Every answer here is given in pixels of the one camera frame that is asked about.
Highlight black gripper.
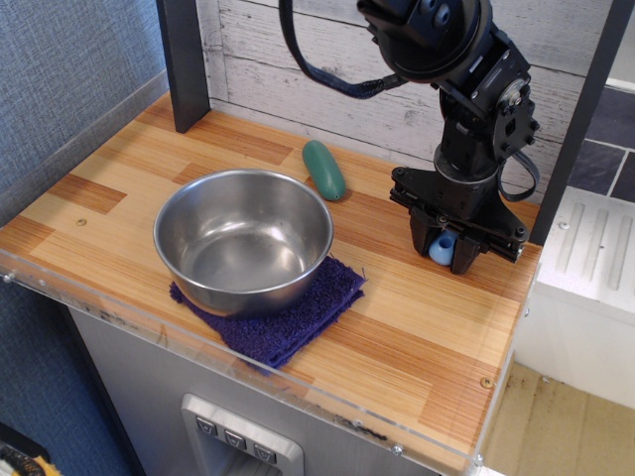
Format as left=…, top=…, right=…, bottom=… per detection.
left=390, top=167, right=529, bottom=275

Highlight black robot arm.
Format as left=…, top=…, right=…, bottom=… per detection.
left=357, top=1, right=540, bottom=275

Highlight green oblong toy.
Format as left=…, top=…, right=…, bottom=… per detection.
left=302, top=140, right=346, bottom=201

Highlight white ridged appliance top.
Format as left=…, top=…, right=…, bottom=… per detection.
left=535, top=186, right=634, bottom=325

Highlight black braided cable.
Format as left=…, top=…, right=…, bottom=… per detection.
left=277, top=0, right=406, bottom=100

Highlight blue and grey spoon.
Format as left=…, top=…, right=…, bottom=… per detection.
left=429, top=229, right=457, bottom=267

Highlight yellow and black object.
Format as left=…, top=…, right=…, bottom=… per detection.
left=1, top=435, right=61, bottom=476

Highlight dark grey right post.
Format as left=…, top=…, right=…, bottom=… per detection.
left=530, top=0, right=634, bottom=246

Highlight silver dispenser panel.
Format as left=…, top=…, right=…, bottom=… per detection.
left=182, top=394, right=305, bottom=475

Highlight purple folded cloth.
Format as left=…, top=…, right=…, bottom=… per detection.
left=170, top=257, right=366, bottom=369

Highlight clear acrylic edge guard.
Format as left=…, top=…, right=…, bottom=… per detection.
left=1, top=250, right=531, bottom=475

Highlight stainless steel bowl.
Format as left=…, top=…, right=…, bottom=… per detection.
left=153, top=169, right=334, bottom=318

